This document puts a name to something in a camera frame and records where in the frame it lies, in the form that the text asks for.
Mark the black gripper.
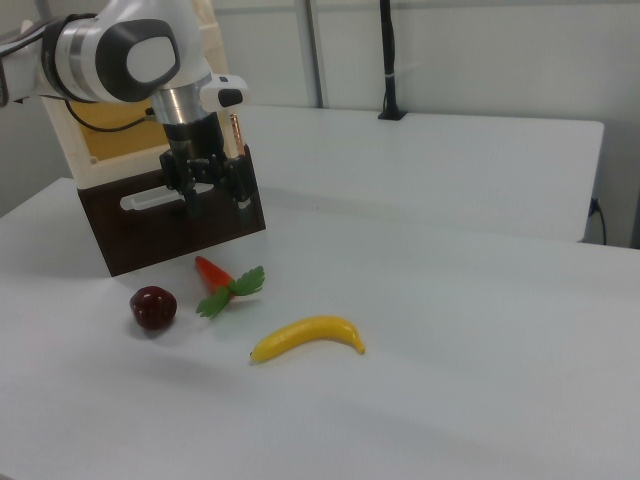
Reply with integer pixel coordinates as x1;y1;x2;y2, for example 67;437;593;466
158;110;252;218

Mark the cream cabinet door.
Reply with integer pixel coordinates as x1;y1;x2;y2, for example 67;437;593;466
209;29;249;160

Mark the cream plastic toy cabinet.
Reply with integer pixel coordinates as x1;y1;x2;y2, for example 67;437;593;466
41;0;237;192

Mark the dark brown drawer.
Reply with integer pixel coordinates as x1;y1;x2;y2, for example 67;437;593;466
77;143;267;278

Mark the orange toy carrot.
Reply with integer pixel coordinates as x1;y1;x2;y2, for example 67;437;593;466
193;255;266;321

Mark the dark red toy fruit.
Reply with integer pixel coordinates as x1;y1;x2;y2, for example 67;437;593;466
129;285;179;331

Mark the yellow toy banana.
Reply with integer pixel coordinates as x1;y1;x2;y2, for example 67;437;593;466
248;314;367;366

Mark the black pole with clamp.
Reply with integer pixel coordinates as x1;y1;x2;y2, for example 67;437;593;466
377;0;409;122

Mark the copper door handle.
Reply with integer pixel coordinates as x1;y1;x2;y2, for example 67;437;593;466
228;112;246;157

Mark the white drawer handle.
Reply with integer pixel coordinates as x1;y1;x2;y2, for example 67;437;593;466
119;179;187;212

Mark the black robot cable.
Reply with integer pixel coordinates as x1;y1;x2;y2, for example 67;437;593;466
64;99;162;135

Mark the black wall cable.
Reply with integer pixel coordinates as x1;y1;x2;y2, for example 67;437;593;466
589;197;609;246

